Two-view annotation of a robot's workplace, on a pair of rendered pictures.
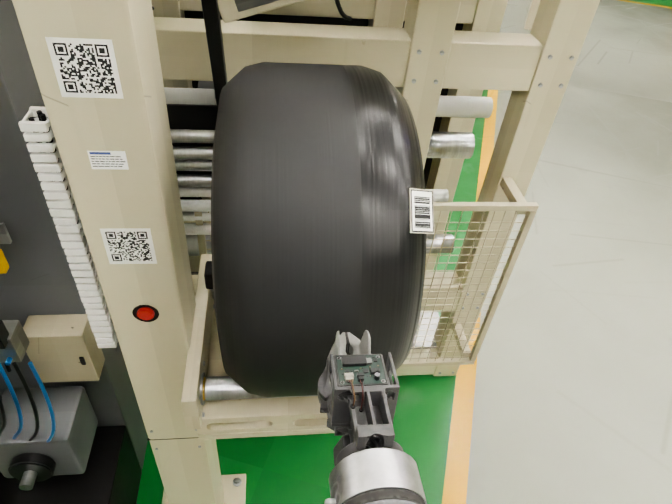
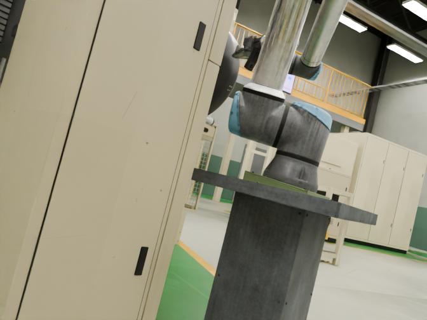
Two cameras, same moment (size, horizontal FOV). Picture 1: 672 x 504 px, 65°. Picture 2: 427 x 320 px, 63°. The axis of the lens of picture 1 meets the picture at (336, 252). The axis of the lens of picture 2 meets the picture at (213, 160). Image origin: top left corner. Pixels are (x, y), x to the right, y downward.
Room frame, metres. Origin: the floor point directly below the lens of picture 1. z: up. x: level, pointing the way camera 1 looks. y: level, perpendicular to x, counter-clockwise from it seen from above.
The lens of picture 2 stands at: (-1.05, 0.99, 0.58)
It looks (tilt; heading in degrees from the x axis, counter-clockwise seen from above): 3 degrees up; 325
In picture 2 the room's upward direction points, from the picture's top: 14 degrees clockwise
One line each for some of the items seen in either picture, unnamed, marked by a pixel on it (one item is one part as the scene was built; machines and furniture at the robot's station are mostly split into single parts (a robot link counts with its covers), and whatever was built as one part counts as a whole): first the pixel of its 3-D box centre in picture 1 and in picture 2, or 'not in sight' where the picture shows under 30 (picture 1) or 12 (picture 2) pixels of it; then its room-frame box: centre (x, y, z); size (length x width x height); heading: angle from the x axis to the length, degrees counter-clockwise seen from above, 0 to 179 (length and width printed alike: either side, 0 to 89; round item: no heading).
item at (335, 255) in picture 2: not in sight; (315, 221); (1.48, -2.37, 0.40); 0.60 x 0.35 x 0.80; 169
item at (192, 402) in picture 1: (202, 332); not in sight; (0.71, 0.27, 0.90); 0.40 x 0.03 x 0.10; 9
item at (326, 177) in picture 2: not in sight; (315, 202); (3.02, -4.27, 0.62); 0.90 x 0.56 x 1.25; 79
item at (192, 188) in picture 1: (193, 174); not in sight; (1.08, 0.37, 1.05); 0.20 x 0.15 x 0.30; 99
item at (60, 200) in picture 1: (83, 246); not in sight; (0.63, 0.42, 1.19); 0.05 x 0.04 x 0.48; 9
